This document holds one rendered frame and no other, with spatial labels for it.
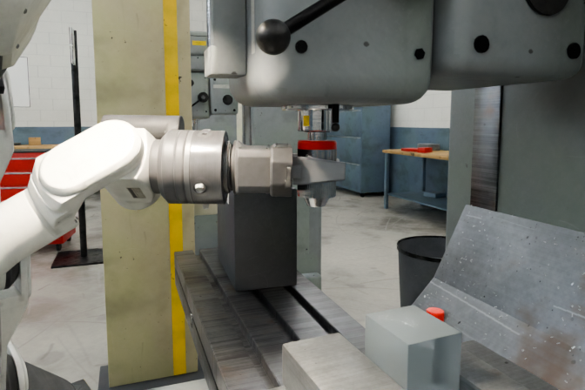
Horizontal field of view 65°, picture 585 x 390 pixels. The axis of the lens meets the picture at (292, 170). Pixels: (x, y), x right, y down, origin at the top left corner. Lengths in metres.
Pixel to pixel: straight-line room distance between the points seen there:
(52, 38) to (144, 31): 7.47
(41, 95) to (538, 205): 9.23
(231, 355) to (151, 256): 1.69
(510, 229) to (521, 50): 0.34
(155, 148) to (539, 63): 0.44
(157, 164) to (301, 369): 0.27
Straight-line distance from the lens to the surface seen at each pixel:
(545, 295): 0.74
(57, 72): 9.61
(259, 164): 0.51
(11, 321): 1.15
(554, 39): 0.60
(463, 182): 0.90
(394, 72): 0.48
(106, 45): 2.25
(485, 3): 0.53
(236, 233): 0.84
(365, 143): 7.80
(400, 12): 0.49
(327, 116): 0.53
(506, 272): 0.79
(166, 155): 0.52
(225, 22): 0.51
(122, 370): 2.52
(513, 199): 0.82
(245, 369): 0.63
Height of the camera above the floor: 1.29
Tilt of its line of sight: 6 degrees down
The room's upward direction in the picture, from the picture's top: straight up
